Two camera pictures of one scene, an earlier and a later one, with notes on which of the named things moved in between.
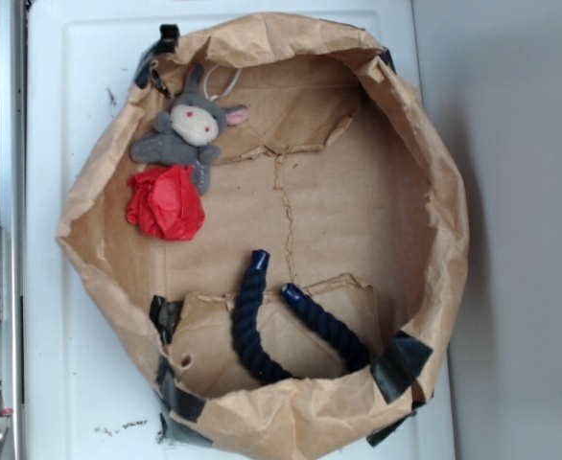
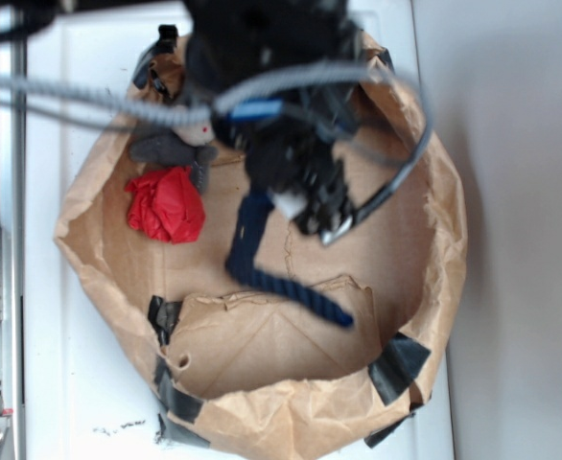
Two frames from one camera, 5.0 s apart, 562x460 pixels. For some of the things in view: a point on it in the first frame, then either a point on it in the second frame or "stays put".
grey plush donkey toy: [186, 132] stays put
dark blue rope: [247, 338] -> [241, 254]
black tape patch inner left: [166, 316] stays put
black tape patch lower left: [175, 399] stays put
